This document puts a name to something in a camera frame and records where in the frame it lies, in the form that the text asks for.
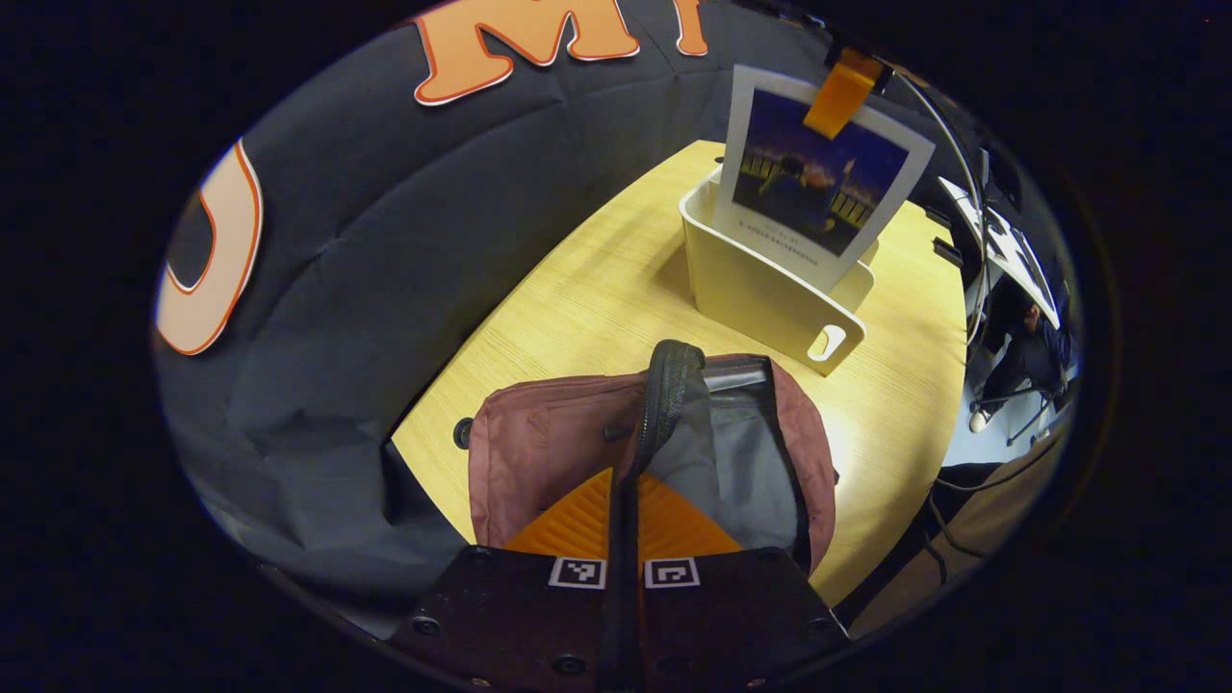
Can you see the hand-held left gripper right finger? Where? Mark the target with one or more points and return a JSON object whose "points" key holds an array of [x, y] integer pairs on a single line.
{"points": [[731, 616]]}

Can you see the office chair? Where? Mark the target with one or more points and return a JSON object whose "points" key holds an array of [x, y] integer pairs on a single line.
{"points": [[1020, 404]]}

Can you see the cream plastic bookshelf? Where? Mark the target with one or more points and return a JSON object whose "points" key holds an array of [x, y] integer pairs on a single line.
{"points": [[751, 289]]}

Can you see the brown panel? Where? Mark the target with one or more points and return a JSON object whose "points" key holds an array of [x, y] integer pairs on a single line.
{"points": [[972, 544]]}

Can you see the thin metal pole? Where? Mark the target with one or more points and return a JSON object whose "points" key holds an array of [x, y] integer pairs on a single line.
{"points": [[967, 192]]}

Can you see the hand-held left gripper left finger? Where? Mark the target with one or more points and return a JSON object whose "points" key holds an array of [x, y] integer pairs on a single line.
{"points": [[520, 616]]}

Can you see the maroon schoolbag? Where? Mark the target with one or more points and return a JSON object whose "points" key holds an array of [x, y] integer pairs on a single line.
{"points": [[549, 443]]}

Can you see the white desk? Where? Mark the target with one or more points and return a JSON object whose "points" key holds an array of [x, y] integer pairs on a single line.
{"points": [[1006, 250]]}

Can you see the blue cover book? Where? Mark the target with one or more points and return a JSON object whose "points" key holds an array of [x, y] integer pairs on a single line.
{"points": [[818, 183]]}

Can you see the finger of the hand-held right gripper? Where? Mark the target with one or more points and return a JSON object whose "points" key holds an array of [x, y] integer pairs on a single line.
{"points": [[842, 91]]}

